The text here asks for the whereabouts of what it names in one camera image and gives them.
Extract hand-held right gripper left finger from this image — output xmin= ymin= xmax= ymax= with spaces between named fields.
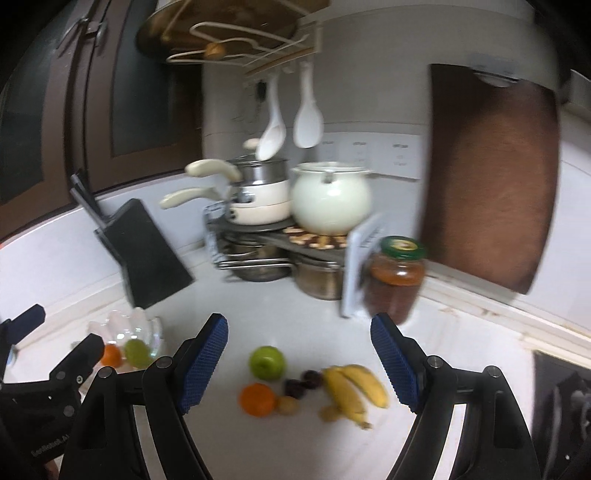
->
xmin=60 ymin=313 xmax=230 ymax=480

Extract green apple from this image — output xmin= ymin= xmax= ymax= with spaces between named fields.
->
xmin=249 ymin=346 xmax=286 ymax=381

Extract brown wooden cutting board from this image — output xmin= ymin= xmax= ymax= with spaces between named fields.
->
xmin=418 ymin=64 xmax=561 ymax=295

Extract glass jar with green lid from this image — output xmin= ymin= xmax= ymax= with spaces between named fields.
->
xmin=362 ymin=236 xmax=426 ymax=324

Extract black knife block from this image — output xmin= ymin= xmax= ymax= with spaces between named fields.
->
xmin=95 ymin=199 xmax=195 ymax=310

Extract stainless steel steamer pot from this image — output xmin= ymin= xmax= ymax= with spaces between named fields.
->
xmin=238 ymin=158 xmax=291 ymax=185

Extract dark brown cabinet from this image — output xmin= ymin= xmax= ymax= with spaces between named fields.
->
xmin=0 ymin=0 xmax=204 ymax=243

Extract clear glass bowl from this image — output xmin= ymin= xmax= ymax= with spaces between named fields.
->
xmin=88 ymin=308 xmax=167 ymax=370

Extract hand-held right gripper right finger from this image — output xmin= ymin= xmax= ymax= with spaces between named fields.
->
xmin=370 ymin=312 xmax=541 ymax=480

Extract black knife handles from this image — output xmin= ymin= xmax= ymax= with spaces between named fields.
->
xmin=69 ymin=173 xmax=109 ymax=227

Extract cream round pot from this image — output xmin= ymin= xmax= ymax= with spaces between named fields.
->
xmin=290 ymin=161 xmax=374 ymax=235

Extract grey metal pot rack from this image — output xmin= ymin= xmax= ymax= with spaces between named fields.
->
xmin=205 ymin=203 xmax=352 ymax=280

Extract small green fruit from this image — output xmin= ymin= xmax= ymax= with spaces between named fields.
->
xmin=124 ymin=339 xmax=151 ymax=367

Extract white rice spoon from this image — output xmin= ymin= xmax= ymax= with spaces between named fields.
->
xmin=293 ymin=62 xmax=324 ymax=149
xmin=256 ymin=76 xmax=287 ymax=161

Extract stainless steel stockpot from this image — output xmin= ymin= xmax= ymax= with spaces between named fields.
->
xmin=293 ymin=258 xmax=345 ymax=301

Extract round wooden tray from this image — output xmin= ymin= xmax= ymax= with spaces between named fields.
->
xmin=136 ymin=0 xmax=319 ymax=58

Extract large orange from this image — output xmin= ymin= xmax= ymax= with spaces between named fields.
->
xmin=240 ymin=383 xmax=278 ymax=417

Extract cream frying pan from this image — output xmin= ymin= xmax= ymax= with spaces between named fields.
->
xmin=160 ymin=188 xmax=293 ymax=225

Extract white wire wall rack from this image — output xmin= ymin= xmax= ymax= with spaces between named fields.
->
xmin=166 ymin=21 xmax=324 ymax=79

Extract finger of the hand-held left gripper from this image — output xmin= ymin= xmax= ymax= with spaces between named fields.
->
xmin=51 ymin=335 xmax=105 ymax=393
xmin=0 ymin=305 xmax=47 ymax=349

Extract white plastic slotted rack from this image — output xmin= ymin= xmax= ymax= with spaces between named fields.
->
xmin=342 ymin=213 xmax=386 ymax=319

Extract stainless steel pan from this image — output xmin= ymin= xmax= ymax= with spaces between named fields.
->
xmin=217 ymin=242 xmax=291 ymax=282

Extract brown patterned trivet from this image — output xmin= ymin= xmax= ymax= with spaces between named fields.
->
xmin=283 ymin=226 xmax=352 ymax=250

